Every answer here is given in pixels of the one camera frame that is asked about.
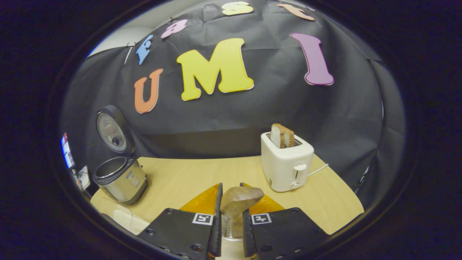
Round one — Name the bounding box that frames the computer monitor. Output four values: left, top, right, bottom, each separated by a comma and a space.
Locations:
61, 132, 75, 169

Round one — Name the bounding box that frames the black backdrop cloth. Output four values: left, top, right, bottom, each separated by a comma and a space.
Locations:
60, 0, 406, 210

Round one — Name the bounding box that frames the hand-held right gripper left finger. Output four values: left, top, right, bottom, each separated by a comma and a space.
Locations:
138, 182, 223, 260

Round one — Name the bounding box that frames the white toaster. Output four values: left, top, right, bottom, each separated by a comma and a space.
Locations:
261, 132, 314, 192

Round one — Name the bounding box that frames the bread slice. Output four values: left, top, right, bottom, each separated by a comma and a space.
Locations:
283, 126, 296, 147
270, 123, 286, 148

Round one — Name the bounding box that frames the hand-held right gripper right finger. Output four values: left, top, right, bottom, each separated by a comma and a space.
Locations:
241, 195, 330, 260

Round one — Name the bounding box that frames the silver black rice cooker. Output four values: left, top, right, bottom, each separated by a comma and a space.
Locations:
92, 105, 149, 205

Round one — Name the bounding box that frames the white toaster cable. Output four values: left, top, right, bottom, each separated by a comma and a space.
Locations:
308, 164, 330, 177

